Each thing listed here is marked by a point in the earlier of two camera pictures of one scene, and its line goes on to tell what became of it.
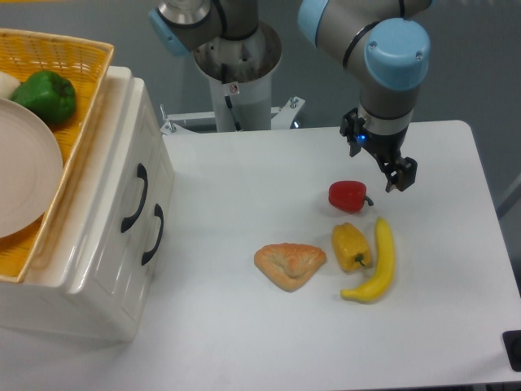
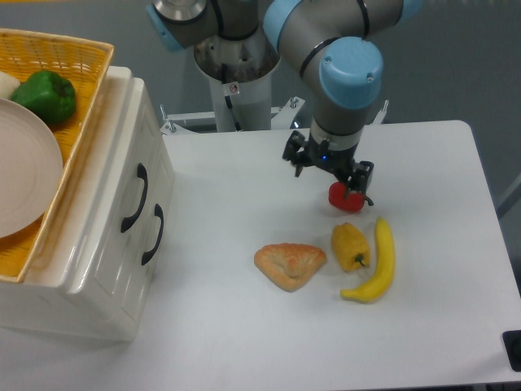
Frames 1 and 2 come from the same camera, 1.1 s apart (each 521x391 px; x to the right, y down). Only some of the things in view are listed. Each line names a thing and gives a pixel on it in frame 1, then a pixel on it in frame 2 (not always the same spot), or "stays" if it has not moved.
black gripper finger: (351, 126) → (291, 153)
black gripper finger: (400, 173) → (359, 177)
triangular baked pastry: (289, 265) stays
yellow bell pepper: (351, 248) stays
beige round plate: (31, 169) stays
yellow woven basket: (85, 64) stays
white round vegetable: (8, 85) stays
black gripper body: (386, 147) → (335, 162)
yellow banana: (387, 267) stays
